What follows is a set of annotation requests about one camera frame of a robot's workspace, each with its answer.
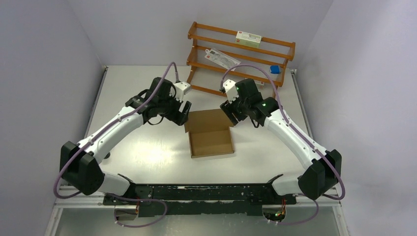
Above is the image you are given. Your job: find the orange wooden shelf rack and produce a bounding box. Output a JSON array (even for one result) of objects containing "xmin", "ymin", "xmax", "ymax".
[{"xmin": 186, "ymin": 22, "xmax": 296, "ymax": 89}]

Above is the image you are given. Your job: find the green white box shelf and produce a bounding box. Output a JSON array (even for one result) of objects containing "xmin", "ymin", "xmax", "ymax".
[
  {"xmin": 254, "ymin": 80, "xmax": 265, "ymax": 89},
  {"xmin": 235, "ymin": 31, "xmax": 262, "ymax": 48}
]

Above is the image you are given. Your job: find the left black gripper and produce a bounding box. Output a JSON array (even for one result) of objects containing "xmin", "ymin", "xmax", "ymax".
[{"xmin": 158, "ymin": 90, "xmax": 191, "ymax": 125}]

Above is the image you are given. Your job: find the green white box top shelf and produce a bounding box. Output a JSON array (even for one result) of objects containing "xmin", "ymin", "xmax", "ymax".
[{"xmin": 235, "ymin": 31, "xmax": 262, "ymax": 48}]

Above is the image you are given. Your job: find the green white box bottom shelf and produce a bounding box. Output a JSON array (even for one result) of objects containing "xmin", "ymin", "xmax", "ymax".
[{"xmin": 254, "ymin": 80, "xmax": 265, "ymax": 89}]

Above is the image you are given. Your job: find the small blue object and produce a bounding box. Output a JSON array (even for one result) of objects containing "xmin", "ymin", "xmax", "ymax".
[{"xmin": 269, "ymin": 65, "xmax": 281, "ymax": 74}]

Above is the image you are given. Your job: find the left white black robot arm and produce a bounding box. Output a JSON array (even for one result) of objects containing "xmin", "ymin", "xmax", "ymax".
[{"xmin": 60, "ymin": 77, "xmax": 191, "ymax": 205}]

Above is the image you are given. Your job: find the aluminium frame rail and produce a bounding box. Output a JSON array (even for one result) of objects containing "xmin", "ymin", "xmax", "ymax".
[{"xmin": 54, "ymin": 186, "xmax": 349, "ymax": 236}]

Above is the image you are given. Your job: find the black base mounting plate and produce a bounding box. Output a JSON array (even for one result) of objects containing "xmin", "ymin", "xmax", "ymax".
[{"xmin": 103, "ymin": 182, "xmax": 297, "ymax": 217}]

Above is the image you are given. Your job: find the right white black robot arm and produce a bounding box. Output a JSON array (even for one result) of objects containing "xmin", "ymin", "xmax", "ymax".
[{"xmin": 220, "ymin": 79, "xmax": 341, "ymax": 204}]

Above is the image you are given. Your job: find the clear plastic packet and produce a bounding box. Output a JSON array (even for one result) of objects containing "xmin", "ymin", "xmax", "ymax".
[{"xmin": 205, "ymin": 48, "xmax": 241, "ymax": 69}]

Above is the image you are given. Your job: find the brown cardboard box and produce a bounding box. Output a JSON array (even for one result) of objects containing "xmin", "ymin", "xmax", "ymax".
[{"xmin": 184, "ymin": 109, "xmax": 235, "ymax": 158}]

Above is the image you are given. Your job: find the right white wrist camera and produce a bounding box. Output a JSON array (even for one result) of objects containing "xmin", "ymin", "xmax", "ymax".
[{"xmin": 220, "ymin": 79, "xmax": 239, "ymax": 103}]

